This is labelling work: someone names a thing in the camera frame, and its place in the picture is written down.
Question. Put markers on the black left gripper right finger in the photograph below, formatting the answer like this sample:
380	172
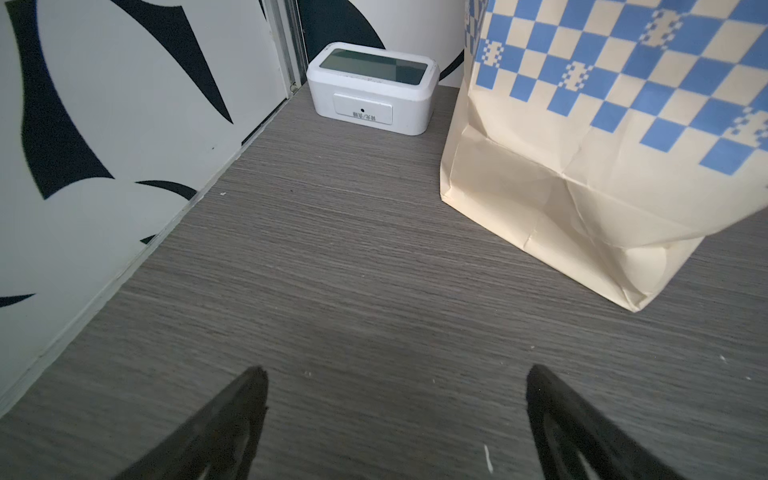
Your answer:
570	435

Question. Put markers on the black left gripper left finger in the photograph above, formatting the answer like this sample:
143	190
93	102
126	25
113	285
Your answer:
219	441

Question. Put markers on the blue checkered paper bag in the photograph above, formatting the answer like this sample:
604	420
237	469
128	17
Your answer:
609	138

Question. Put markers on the white digital clock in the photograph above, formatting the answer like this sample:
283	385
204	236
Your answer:
378	88

